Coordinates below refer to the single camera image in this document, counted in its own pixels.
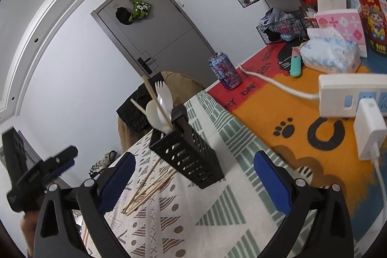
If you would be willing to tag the green patterned bag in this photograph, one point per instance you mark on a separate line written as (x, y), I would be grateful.
(140, 8)

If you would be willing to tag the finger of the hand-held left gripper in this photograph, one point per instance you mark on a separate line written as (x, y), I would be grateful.
(65, 168)
(62, 156)

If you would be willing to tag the pink floral box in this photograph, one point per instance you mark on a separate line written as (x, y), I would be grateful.
(338, 25)

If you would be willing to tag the white plastic fork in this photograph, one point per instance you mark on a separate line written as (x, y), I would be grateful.
(160, 90)

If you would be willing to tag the purple drink can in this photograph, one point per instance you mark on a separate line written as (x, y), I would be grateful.
(225, 70)

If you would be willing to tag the white power strip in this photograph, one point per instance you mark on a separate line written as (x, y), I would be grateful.
(335, 94)

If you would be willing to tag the cream plastic spoon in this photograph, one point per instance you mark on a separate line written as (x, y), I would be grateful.
(157, 117)

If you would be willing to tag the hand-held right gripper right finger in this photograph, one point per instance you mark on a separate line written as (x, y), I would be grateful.
(272, 185)

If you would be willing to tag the black garment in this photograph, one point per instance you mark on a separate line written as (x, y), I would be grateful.
(136, 113)

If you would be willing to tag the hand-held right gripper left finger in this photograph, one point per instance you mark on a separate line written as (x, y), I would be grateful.
(118, 182)

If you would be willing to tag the patterned tablecloth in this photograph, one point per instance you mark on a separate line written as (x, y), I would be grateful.
(196, 215)

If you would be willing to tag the black slotted utensil holder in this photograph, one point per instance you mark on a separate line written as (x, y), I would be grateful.
(187, 155)

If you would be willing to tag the black cap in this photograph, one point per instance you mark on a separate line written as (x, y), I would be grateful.
(123, 15)

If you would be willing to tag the person's left hand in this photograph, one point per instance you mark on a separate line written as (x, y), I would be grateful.
(28, 230)

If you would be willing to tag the orange cartoon mat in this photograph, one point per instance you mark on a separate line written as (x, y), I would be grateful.
(287, 113)

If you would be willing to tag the red cartoon box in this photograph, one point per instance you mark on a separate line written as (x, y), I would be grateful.
(375, 28)

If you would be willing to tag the grey door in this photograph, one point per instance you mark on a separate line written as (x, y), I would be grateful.
(157, 28)

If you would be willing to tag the small white wall switch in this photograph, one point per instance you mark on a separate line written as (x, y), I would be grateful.
(180, 3)

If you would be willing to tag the pile of wooden chopsticks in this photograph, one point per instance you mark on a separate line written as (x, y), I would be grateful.
(148, 188)

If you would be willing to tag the white charger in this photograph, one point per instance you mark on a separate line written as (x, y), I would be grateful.
(369, 131)

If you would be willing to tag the light wooden chopstick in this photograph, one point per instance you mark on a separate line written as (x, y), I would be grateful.
(145, 110)
(155, 97)

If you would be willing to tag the tissue pack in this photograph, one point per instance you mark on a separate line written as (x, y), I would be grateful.
(329, 54)

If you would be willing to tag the small teal case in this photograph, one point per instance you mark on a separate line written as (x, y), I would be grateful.
(295, 66)

